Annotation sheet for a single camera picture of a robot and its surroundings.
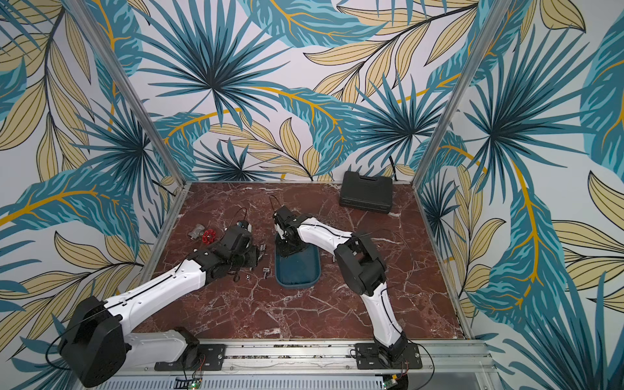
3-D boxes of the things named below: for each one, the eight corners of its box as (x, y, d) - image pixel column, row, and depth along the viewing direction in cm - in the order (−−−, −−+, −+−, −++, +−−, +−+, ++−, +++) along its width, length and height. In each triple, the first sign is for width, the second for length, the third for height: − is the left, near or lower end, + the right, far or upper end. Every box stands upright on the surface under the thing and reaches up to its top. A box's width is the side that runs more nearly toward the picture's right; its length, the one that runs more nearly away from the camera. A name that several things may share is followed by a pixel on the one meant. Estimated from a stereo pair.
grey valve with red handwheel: (191, 239, 102) (186, 232, 97) (200, 228, 105) (196, 221, 101) (209, 247, 99) (205, 240, 95) (218, 236, 103) (214, 229, 98)
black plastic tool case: (341, 214, 111) (342, 206, 106) (338, 179, 125) (339, 170, 120) (394, 215, 111) (398, 206, 106) (385, 180, 125) (389, 171, 120)
